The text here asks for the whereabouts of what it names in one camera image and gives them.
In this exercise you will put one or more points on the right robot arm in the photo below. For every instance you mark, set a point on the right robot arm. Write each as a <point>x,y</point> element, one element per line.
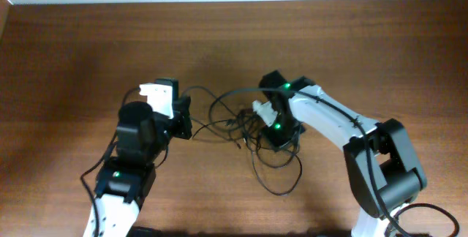
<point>383,168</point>

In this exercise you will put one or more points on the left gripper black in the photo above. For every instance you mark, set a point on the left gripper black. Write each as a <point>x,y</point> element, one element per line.
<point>183,118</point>

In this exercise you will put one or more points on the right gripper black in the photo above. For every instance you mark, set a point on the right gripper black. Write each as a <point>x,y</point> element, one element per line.
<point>279,139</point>

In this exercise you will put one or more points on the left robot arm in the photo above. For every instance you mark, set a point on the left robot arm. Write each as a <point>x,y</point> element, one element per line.
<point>127,169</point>

